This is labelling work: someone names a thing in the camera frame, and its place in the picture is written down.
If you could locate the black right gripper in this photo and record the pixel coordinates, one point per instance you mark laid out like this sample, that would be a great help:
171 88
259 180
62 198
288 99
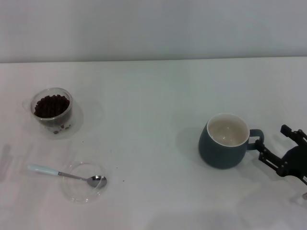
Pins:
297 163

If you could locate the dark green ceramic mug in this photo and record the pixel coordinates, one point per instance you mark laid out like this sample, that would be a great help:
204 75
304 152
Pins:
220 155

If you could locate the loose coffee beans cluster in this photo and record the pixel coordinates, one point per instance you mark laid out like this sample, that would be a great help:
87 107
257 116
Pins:
56 131

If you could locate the dark coffee beans pile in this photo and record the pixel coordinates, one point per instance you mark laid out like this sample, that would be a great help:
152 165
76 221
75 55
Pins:
51 106

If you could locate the clear glass cup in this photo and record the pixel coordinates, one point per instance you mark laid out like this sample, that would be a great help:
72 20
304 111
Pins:
48 122

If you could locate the clear glass saucer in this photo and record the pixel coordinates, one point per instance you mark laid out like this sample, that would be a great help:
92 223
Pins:
77 124

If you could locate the clear round glass lid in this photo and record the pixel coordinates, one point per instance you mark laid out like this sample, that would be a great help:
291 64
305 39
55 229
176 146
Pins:
76 191

